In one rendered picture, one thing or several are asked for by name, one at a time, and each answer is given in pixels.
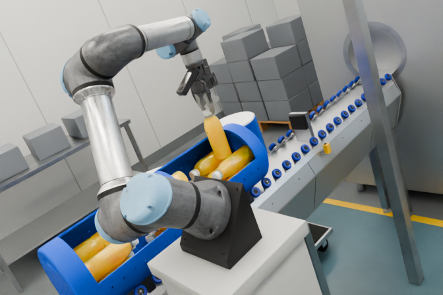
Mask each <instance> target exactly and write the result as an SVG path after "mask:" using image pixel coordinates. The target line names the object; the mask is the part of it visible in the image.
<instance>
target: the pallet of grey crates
mask: <svg viewBox="0 0 443 295"><path fill-rule="evenodd" d="M265 28H266V32H267V35H268V39H269V41H270V42H267V40H266V36H265V34H264V30H263V28H261V25H260V24H255V25H252V26H247V27H244V28H240V29H238V30H236V31H234V32H231V33H229V34H227V35H225V36H223V37H222V39H223V42H221V43H220V44H221V47H222V49H223V53H224V55H225V57H224V58H222V59H220V60H219V61H216V62H215V63H212V64H211V65H209V67H210V71H211V72H214V74H215V76H216V79H217V81H218V85H216V86H214V87H215V89H216V93H217V95H218V97H219V101H220V103H221V107H222V109H223V112H224V115H225V117H226V116H229V115H232V114H235V113H240V112H252V113H254V115H255V116H256V119H257V121H258V125H259V127H260V131H261V132H263V131H265V130H266V129H268V128H269V127H271V126H272V125H273V124H275V123H280V124H288V125H289V129H292V127H291V123H290V120H289V114H290V113H291V112H308V114H309V115H310V113H311V112H312V111H315V112H316V110H317V108H318V107H319V106H320V105H322V106H323V104H324V99H323V97H322V92H321V89H320V84H319V81H318V77H317V74H316V70H315V67H314V63H313V59H312V55H311V52H310V48H309V43H308V41H307V36H306V34H305V29H304V26H303V21H302V18H301V14H297V15H294V16H289V17H285V18H283V19H281V20H279V21H277V22H275V23H273V24H271V25H269V26H266V27H265ZM318 114H319V113H317V112H316V116H317V115H318ZM292 130H293V129H292ZM293 133H295V132H294V130H293Z"/></svg>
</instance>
